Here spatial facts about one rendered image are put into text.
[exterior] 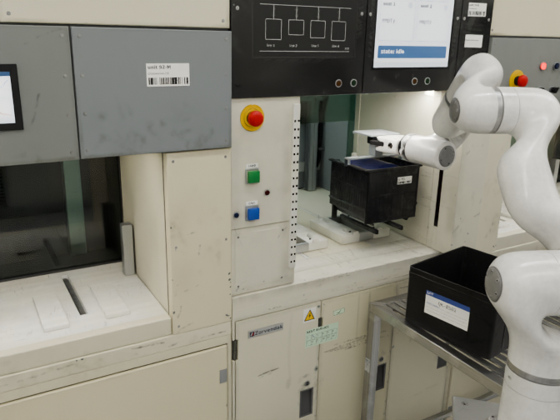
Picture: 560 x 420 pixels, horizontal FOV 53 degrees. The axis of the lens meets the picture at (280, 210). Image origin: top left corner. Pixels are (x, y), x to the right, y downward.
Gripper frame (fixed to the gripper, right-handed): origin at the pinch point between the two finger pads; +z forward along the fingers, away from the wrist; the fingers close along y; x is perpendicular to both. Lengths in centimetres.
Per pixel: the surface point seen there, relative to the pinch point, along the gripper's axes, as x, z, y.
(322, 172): -28, 68, 25
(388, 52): 27.7, -18.6, -13.3
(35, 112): 15, -20, -106
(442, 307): -38, -47, -11
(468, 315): -37, -54, -10
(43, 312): -38, -3, -106
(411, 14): 38.1, -18.6, -6.3
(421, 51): 28.3, -18.5, -1.3
